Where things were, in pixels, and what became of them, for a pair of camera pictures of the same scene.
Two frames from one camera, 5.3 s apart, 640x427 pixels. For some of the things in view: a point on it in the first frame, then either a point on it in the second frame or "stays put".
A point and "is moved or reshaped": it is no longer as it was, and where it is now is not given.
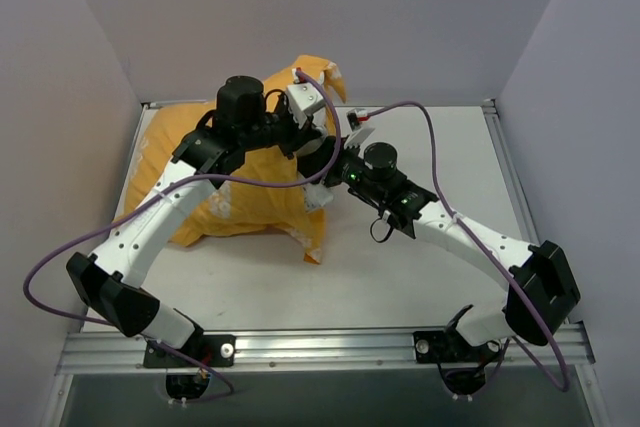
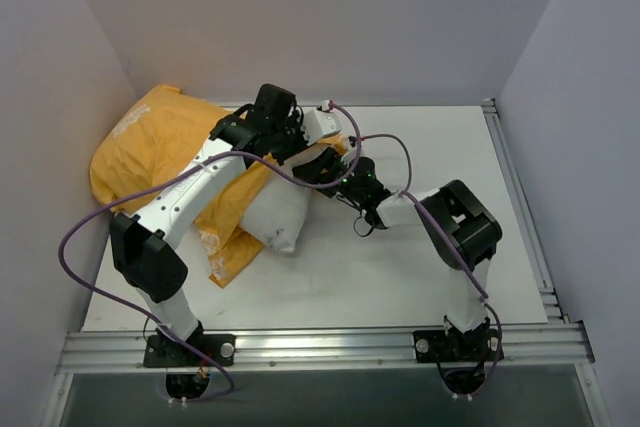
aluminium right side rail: [508, 172] stays put
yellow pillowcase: [267, 190] → [160, 135]
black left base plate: [211, 350] stays put
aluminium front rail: [109, 353] stays put
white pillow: [316, 193] is moved or reshaped
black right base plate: [450, 347] stays put
